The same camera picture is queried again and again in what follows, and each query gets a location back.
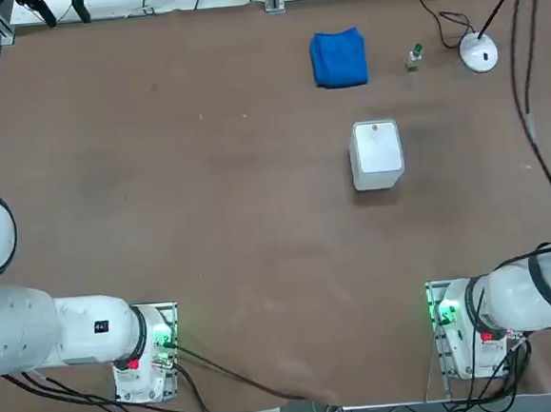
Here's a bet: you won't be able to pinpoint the white box-shaped appliance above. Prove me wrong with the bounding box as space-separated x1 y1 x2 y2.
346 117 406 193

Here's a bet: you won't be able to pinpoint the blue folded cloth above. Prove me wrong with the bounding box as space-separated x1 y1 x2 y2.
307 26 371 91

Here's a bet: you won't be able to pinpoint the black tripod leg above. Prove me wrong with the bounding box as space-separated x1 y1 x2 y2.
66 0 92 25
13 0 58 30

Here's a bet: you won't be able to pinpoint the black cable across table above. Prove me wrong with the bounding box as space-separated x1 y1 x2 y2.
174 334 311 411

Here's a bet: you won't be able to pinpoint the black lamp cable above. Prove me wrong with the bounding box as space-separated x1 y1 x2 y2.
404 0 474 53

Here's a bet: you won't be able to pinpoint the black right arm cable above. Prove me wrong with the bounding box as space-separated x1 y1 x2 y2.
504 0 551 238

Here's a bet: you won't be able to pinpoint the black left base cable bundle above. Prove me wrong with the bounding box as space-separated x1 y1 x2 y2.
0 355 235 412

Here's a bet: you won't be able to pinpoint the black base cable bundle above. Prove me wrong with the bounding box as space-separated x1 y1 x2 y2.
0 355 235 412
457 328 538 405

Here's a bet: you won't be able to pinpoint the black right base cable bundle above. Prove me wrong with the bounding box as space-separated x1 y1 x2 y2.
457 328 538 405

